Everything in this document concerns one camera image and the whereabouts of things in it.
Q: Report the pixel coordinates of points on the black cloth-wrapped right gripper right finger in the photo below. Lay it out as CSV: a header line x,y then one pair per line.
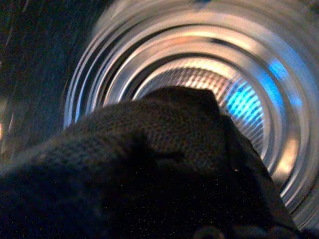
x,y
189,139

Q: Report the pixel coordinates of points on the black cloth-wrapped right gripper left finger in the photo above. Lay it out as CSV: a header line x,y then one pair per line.
x,y
74,179

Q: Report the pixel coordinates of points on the black garment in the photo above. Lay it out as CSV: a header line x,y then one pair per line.
x,y
254,189

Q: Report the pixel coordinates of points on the steel washer drum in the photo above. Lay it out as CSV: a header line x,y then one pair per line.
x,y
249,62

